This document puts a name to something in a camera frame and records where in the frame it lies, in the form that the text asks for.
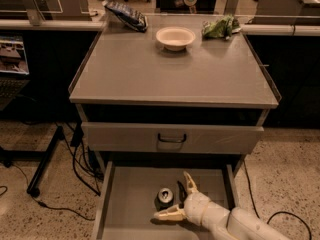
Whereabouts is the grey cabinet counter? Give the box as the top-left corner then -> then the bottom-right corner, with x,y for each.
70,14 -> 278,109

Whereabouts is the black drawer handle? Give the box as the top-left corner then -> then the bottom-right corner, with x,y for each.
157,133 -> 187,143

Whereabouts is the white paper bowl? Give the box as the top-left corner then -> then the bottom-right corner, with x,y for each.
156,27 -> 196,51

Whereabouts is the black floor cable right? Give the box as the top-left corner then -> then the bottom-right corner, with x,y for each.
242,159 -> 313,240

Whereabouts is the green soda can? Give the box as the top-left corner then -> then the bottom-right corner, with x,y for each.
155,188 -> 174,211

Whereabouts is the blue chip bag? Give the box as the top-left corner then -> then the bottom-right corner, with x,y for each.
102,0 -> 148,33

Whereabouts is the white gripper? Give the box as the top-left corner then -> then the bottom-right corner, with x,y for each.
153,171 -> 210,226

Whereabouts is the laptop computer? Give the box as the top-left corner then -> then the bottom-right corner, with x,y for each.
0,32 -> 30,111

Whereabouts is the closed top drawer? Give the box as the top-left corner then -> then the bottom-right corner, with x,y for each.
82,122 -> 264,154

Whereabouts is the black stand leg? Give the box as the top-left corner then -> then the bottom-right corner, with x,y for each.
27,126 -> 64,197

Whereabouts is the black floor cables left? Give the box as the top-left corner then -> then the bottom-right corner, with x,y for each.
0,120 -> 105,222

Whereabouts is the green crumpled bag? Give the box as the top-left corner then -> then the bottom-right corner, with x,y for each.
201,15 -> 241,40

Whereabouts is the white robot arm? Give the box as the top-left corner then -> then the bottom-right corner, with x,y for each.
154,171 -> 290,240

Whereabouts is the open middle drawer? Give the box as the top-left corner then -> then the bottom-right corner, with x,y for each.
92,161 -> 238,240

